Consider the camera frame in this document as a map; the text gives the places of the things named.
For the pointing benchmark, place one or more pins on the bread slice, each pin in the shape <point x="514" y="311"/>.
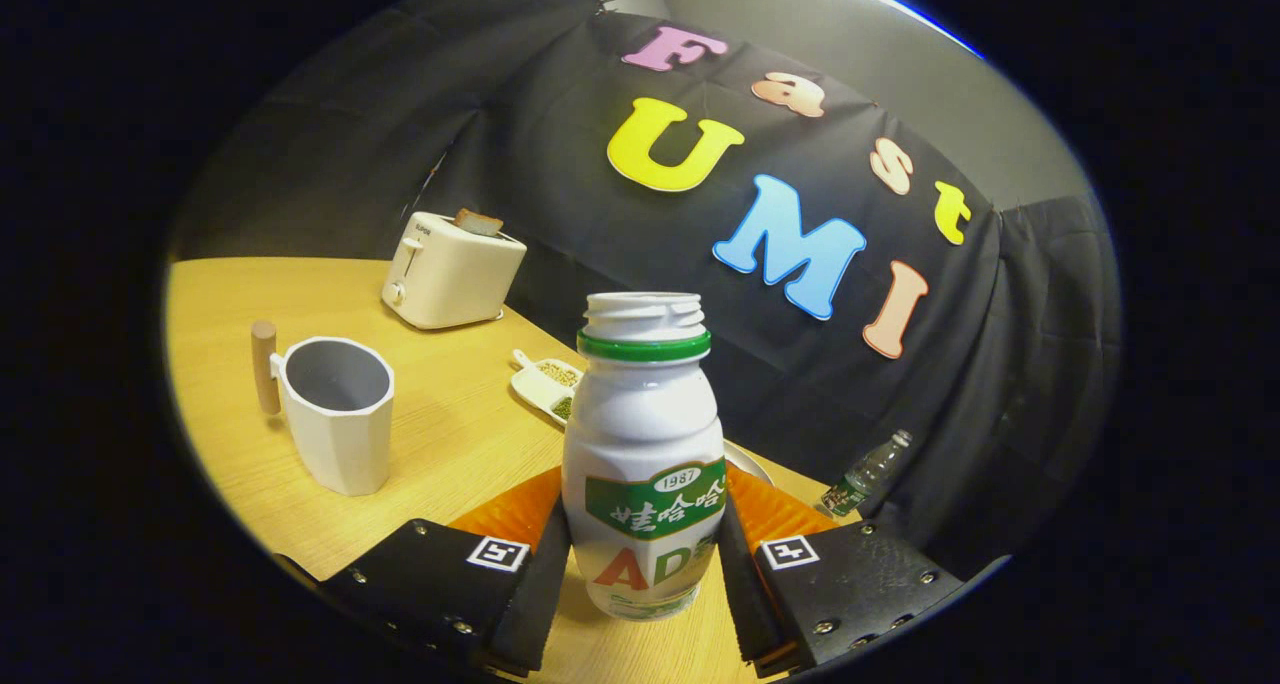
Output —
<point x="478" y="223"/>

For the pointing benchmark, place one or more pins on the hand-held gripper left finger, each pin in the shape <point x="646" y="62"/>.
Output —
<point x="540" y="604"/>

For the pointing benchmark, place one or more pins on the clear plastic water bottle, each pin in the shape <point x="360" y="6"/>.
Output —
<point x="865" y="476"/>

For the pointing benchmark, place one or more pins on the wooden table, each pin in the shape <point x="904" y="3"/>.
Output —
<point x="440" y="444"/>

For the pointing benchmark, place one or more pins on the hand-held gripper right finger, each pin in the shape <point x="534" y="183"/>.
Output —
<point x="742" y="594"/>

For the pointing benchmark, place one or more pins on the white juice bottle green label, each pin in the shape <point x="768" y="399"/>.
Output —
<point x="640" y="434"/>

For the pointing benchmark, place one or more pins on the white round plate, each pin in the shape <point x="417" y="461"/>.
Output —
<point x="750" y="461"/>

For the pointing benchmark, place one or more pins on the cream toaster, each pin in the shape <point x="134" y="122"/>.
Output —
<point x="450" y="279"/>

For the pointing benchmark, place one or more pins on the white divided condiment dish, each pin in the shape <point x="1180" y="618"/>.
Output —
<point x="540" y="384"/>

